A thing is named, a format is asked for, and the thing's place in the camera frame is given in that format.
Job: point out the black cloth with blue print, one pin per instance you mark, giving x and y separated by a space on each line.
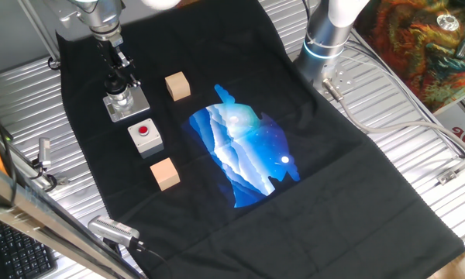
333 213

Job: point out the white box with red print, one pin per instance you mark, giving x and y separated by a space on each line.
461 128

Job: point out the colourful orange painted cloth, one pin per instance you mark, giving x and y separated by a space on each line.
410 58

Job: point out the silver round metal disc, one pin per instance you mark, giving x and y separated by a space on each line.
447 22

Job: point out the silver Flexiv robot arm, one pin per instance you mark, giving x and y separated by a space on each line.
325 35

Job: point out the aluminium frame beam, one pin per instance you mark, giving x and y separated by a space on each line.
31 217

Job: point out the metal angle bracket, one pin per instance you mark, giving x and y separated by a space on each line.
447 176

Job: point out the black computer keyboard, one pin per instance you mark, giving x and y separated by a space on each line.
23 255

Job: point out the thin metal rod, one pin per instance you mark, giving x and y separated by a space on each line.
37 27

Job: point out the silver digital scale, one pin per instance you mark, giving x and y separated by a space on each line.
139 104

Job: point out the white box with red button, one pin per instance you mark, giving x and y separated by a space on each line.
145 141

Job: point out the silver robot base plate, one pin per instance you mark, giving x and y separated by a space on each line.
343 79

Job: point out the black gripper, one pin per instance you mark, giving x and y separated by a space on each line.
114 58

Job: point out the dark metal cylinder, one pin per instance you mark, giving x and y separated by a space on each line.
463 48

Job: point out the clear glass jar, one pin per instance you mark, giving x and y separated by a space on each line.
121 102

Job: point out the small silver bracket device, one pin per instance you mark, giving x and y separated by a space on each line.
44 151

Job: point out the silver depth camera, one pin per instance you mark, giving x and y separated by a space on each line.
112 229

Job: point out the light wooden cube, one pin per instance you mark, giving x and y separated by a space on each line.
164 174
177 86

